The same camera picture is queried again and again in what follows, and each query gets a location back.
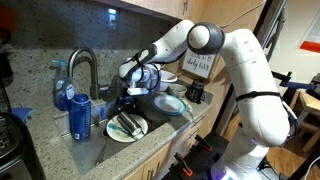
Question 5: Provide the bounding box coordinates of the wooden framed dishes sign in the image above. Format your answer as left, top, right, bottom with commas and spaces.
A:
181, 49, 220, 81

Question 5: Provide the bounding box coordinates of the red and white poster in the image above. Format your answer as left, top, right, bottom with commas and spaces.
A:
298, 9, 320, 54

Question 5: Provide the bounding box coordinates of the small beige bowl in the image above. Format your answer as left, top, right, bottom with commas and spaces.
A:
168, 83, 189, 99

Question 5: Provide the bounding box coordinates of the black clamp orange tip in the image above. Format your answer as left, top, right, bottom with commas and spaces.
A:
194, 133, 214, 153
173, 152, 194, 177

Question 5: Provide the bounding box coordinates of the stainless steel tumbler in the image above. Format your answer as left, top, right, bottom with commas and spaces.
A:
116, 111, 145, 141

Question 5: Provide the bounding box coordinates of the wooden lower cabinet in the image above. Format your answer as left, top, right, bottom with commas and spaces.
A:
122, 108, 215, 180

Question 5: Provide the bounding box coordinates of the blue bar clamp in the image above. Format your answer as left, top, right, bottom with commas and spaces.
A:
271, 70, 320, 94

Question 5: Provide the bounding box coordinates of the wooden cabinet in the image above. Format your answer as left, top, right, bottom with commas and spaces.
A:
96, 0, 268, 22
122, 108, 215, 180

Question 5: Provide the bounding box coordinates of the wooden stool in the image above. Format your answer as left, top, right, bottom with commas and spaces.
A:
289, 88, 320, 153

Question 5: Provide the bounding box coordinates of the steel kitchen sink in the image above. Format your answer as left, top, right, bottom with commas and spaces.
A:
53, 95, 175, 176

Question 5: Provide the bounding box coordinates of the black toaster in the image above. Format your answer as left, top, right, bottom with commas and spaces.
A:
0, 111, 46, 180

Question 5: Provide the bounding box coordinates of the pale grey plate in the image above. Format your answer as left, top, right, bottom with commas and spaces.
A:
153, 95, 185, 114

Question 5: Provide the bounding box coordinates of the wooden upper cabinet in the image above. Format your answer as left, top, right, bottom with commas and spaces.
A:
96, 0, 268, 22

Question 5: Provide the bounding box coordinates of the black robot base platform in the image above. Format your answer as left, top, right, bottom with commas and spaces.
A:
160, 131, 232, 180

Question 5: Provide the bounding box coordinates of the blue dish soap bottle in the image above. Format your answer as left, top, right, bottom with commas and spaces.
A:
51, 59, 76, 112

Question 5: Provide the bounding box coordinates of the large white bowl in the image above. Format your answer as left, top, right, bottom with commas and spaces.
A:
159, 69, 179, 92

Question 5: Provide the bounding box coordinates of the white power cable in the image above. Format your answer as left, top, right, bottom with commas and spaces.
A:
218, 0, 268, 30

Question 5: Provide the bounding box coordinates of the curved steel kitchen faucet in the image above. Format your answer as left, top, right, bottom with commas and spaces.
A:
67, 47, 113, 101

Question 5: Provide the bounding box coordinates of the teal plate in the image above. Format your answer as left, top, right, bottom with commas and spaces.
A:
150, 93, 188, 117

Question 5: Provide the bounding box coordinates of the blue plastic water bottle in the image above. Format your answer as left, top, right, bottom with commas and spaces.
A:
69, 93, 93, 142

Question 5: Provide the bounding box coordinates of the white dirty dinner plate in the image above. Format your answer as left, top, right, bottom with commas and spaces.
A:
105, 113, 150, 144

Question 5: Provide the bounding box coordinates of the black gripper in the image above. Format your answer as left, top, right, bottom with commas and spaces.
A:
115, 94, 138, 115

